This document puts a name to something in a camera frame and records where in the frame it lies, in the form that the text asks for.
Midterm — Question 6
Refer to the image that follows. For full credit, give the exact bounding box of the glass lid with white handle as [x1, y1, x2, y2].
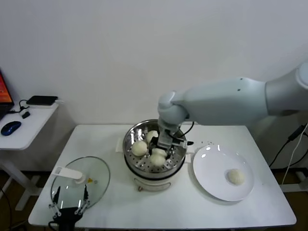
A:
[50, 156, 111, 209]

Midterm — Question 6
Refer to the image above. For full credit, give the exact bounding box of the white desk base frame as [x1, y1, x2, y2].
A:
[280, 168, 308, 193]

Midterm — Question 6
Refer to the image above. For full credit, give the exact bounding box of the steel perforated steamer basket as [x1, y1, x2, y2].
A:
[123, 119, 188, 174]

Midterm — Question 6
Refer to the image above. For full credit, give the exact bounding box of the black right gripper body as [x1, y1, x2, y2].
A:
[148, 136, 175, 155]

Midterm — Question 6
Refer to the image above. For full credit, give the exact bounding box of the black external drive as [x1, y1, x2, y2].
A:
[26, 95, 59, 106]

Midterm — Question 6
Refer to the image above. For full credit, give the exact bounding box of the white side desk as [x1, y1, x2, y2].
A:
[0, 102, 60, 211]

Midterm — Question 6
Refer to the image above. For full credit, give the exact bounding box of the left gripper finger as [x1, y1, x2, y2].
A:
[49, 185, 62, 218]
[75, 184, 91, 215]

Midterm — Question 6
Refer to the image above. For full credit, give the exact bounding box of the white round plate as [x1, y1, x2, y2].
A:
[192, 144, 255, 202]

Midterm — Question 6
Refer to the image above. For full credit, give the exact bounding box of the black thin desk cable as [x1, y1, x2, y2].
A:
[9, 99, 32, 115]

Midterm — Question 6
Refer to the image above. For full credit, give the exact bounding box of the white steamed baozi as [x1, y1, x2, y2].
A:
[131, 140, 148, 156]
[146, 130, 159, 144]
[145, 148, 168, 169]
[227, 168, 246, 186]

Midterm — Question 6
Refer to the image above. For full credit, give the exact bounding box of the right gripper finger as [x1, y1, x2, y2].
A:
[164, 147, 177, 170]
[146, 144, 155, 160]

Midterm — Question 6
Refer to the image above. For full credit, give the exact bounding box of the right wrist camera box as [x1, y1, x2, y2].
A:
[171, 137, 193, 148]

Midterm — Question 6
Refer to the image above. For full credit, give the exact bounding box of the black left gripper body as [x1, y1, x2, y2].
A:
[57, 207, 84, 219]

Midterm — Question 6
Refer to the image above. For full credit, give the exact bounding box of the white hanging cable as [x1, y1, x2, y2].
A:
[283, 125, 308, 185]

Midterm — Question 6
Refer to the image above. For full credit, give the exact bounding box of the blue computer mouse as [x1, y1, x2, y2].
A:
[0, 121, 22, 136]

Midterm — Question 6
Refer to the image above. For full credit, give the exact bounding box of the cream electric cooker pot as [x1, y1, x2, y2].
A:
[116, 138, 194, 193]

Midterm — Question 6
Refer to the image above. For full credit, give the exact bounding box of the laptop with red screen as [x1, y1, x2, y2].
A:
[0, 68, 15, 121]

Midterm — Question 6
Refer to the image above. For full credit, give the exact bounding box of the black floor cable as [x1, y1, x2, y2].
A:
[0, 186, 13, 229]

